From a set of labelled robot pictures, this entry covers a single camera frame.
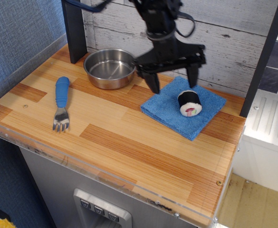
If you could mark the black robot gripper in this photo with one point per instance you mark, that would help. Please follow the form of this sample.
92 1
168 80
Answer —
170 54

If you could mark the plush sushi roll toy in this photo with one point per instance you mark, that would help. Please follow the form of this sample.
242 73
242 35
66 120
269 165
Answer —
189 103

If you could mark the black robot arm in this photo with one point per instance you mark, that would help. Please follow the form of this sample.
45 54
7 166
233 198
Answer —
160 17

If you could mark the folded blue cloth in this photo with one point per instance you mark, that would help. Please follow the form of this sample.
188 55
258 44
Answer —
164 108

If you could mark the stainless steel pan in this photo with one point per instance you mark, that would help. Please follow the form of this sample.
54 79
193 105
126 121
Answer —
110 68

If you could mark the white ribbed cabinet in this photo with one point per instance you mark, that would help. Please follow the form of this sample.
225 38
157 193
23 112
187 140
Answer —
257 156

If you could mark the clear acrylic edge guard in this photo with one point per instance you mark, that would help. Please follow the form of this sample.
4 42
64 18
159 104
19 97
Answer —
118 175

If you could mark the silver dispenser button panel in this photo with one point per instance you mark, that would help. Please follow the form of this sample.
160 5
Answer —
95 212

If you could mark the yellow object at corner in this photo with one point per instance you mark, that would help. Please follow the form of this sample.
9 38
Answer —
4 223

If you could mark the dark left upright post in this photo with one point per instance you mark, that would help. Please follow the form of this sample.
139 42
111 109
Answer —
75 31

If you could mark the dark upright post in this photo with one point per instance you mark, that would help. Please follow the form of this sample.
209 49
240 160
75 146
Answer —
260 68
75 31

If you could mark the blue handled metal fork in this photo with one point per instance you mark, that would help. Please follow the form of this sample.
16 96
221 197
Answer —
61 118

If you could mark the dark right upright post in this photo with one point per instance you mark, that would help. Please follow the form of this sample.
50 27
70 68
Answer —
260 68

